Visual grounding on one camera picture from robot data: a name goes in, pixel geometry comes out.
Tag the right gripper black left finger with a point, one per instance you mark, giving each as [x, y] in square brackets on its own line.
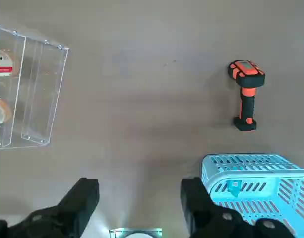
[75, 205]

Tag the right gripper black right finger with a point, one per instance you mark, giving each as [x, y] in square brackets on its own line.
[199, 210]

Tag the light blue plastic basket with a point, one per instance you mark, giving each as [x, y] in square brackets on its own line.
[256, 163]

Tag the clear acrylic stepped shelf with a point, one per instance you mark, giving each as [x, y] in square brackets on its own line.
[42, 86]

